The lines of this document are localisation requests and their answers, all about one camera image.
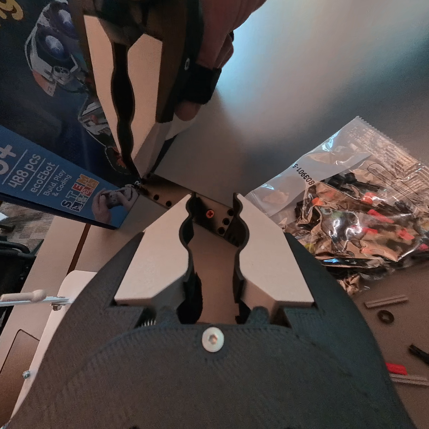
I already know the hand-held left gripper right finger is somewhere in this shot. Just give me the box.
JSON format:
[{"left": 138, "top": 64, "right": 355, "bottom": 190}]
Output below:
[{"left": 233, "top": 193, "right": 315, "bottom": 324}]

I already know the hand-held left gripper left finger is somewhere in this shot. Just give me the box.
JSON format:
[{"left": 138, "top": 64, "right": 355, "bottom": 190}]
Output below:
[{"left": 114, "top": 193, "right": 204, "bottom": 324}]

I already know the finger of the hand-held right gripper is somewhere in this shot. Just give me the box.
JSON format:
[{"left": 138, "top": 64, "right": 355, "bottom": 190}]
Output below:
[
  {"left": 83, "top": 14, "right": 141, "bottom": 177},
  {"left": 114, "top": 33, "right": 175, "bottom": 177}
]

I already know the black battery box block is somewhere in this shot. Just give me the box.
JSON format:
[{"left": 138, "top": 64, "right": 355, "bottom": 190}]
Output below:
[{"left": 138, "top": 174, "right": 248, "bottom": 248}]

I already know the grey desk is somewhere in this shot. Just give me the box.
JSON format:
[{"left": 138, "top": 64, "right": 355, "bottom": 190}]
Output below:
[{"left": 0, "top": 0, "right": 429, "bottom": 429}]

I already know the person's right hand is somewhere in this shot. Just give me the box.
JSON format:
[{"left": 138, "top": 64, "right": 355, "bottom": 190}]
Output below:
[{"left": 176, "top": 0, "right": 267, "bottom": 121}]

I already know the white book stand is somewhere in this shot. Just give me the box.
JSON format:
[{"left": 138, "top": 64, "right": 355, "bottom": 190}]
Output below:
[{"left": 10, "top": 271, "right": 101, "bottom": 418}]

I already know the blue toy kit box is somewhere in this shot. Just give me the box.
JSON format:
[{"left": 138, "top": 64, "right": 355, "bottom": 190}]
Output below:
[{"left": 0, "top": 0, "right": 145, "bottom": 231}]

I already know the clear bag of building parts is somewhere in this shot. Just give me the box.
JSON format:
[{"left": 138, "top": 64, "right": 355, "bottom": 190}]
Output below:
[{"left": 250, "top": 116, "right": 429, "bottom": 296}]

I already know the dark grey axle rod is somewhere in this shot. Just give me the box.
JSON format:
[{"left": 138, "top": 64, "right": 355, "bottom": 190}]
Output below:
[{"left": 365, "top": 295, "right": 409, "bottom": 308}]

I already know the light grey axle rod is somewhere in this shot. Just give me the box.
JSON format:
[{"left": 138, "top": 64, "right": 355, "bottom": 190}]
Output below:
[{"left": 390, "top": 374, "right": 429, "bottom": 387}]

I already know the page holder wire white tip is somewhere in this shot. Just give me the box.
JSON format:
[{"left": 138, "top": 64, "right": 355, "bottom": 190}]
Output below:
[{"left": 0, "top": 290, "right": 48, "bottom": 304}]

